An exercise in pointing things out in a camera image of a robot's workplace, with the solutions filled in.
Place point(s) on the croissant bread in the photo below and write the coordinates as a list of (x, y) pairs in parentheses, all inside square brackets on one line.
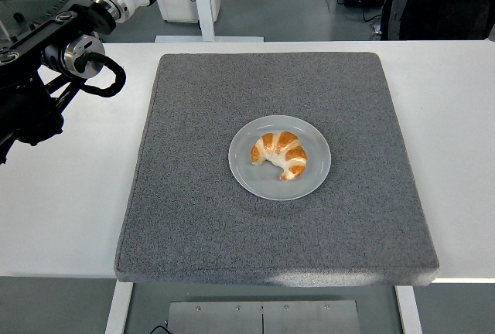
[(286, 152)]

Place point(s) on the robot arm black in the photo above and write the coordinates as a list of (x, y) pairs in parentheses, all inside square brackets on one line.
[(23, 106)]

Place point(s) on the pale grey round plate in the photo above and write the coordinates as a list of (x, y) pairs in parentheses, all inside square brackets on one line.
[(270, 187)]

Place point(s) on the grey metal plate with screws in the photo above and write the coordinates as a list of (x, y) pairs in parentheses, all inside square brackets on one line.
[(263, 318)]

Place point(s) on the white column stand with foot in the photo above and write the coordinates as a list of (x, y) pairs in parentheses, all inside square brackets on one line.
[(205, 21)]

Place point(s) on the grey felt mat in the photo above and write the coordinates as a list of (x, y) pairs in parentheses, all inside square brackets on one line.
[(270, 233)]

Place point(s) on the person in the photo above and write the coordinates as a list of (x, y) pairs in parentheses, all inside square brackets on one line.
[(437, 1)]

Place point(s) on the white table leg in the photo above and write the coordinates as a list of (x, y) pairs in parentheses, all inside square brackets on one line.
[(118, 307), (409, 311)]

